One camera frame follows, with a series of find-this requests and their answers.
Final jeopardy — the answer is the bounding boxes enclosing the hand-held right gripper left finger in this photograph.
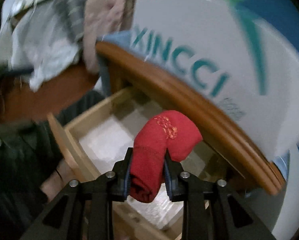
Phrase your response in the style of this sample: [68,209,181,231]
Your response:
[19,147,133,240]

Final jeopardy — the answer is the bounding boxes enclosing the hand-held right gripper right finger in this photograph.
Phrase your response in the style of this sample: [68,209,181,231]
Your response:
[163,151,277,240]

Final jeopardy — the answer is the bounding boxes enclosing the red sock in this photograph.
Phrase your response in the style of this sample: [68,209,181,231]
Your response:
[128,110,204,203]

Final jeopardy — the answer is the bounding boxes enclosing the white cardboard box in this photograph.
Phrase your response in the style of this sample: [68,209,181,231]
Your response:
[128,0,299,155]

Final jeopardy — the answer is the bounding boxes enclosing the white drawer liner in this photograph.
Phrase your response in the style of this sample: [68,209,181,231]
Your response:
[78,120,185,230]

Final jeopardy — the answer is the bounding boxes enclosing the person's bare limb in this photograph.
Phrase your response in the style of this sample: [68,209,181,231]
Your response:
[41,159,75,203]

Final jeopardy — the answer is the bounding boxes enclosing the wooden nightstand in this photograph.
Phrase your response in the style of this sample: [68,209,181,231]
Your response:
[94,41,286,195]

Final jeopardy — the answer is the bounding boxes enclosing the person's dark green pants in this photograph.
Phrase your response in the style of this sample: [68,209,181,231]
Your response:
[0,90,105,240]

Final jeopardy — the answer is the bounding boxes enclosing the white crumpled cloth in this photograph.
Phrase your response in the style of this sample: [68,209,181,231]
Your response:
[0,5,82,92]

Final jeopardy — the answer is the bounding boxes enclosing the beige floral curtain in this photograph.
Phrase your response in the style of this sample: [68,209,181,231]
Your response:
[83,0,135,74]

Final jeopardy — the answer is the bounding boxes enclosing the grey plaid cloth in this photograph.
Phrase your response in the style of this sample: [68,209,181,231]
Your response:
[49,0,90,43]

